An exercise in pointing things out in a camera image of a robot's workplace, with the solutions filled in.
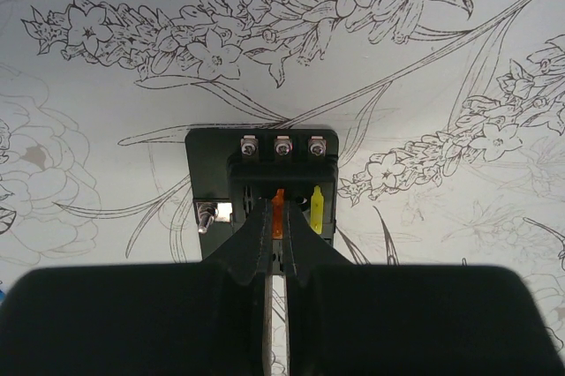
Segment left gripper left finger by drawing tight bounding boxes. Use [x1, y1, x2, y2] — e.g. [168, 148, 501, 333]
[1, 200, 273, 375]

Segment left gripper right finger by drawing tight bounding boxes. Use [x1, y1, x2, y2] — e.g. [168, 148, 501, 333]
[282, 203, 564, 375]

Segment orange blade fuse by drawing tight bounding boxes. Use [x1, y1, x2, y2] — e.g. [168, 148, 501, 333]
[271, 188, 285, 240]

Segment yellow blade fuse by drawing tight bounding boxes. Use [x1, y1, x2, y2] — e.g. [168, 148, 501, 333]
[310, 185, 324, 235]

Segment floral printed table mat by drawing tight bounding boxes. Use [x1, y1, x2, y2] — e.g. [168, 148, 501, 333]
[1, 0, 564, 375]

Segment black fuse box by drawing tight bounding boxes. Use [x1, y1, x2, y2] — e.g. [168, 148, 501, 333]
[185, 127, 339, 258]

